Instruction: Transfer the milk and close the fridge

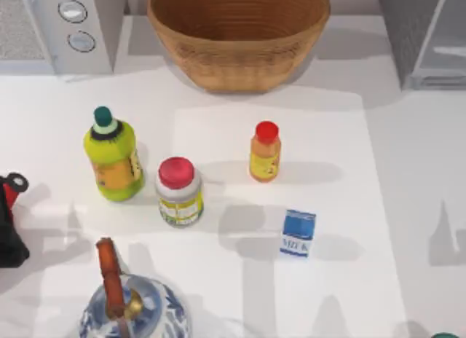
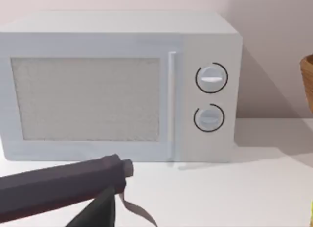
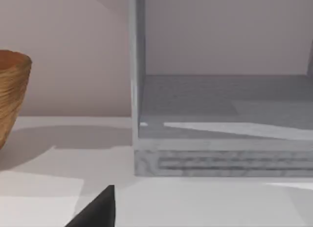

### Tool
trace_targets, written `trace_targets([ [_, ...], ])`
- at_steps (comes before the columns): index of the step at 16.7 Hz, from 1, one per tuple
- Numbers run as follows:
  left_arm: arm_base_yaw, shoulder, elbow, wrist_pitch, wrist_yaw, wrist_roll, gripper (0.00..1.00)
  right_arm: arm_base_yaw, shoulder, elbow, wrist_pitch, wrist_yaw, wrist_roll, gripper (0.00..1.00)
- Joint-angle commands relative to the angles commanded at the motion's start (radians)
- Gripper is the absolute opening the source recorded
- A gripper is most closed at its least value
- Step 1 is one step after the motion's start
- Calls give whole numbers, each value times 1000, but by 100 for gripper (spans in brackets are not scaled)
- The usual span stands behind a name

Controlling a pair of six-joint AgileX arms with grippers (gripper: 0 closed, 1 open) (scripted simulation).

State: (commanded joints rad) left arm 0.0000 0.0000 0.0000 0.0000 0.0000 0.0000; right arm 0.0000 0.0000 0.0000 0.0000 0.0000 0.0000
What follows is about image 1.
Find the blue and white teapot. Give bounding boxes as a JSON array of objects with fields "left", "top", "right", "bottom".
[{"left": 79, "top": 237, "right": 191, "bottom": 338}]

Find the green bottle with dark cap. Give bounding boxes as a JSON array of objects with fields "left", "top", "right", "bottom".
[{"left": 83, "top": 106, "right": 146, "bottom": 203}]

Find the woven brown basket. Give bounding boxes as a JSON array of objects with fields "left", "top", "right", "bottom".
[{"left": 146, "top": 0, "right": 332, "bottom": 95}]

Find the round microwave knob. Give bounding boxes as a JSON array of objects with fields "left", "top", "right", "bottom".
[
  {"left": 58, "top": 0, "right": 89, "bottom": 25},
  {"left": 67, "top": 30, "right": 97, "bottom": 53}
]

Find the orange bottle with red cap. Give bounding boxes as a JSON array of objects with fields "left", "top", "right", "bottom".
[{"left": 249, "top": 121, "right": 282, "bottom": 184}]

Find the blue and white carton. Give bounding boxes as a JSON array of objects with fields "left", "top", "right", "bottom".
[{"left": 279, "top": 208, "right": 317, "bottom": 259}]

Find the black and red bag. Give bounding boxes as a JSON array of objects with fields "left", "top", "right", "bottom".
[{"left": 0, "top": 172, "right": 31, "bottom": 269}]

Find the red-lidded jar with yellow label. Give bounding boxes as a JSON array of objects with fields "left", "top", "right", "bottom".
[{"left": 155, "top": 156, "right": 205, "bottom": 229}]

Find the grey cabinet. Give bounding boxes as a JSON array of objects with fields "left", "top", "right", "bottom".
[{"left": 377, "top": 0, "right": 466, "bottom": 92}]

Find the pale microwave oven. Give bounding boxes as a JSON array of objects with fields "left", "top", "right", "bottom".
[{"left": 0, "top": 0, "right": 128, "bottom": 76}]

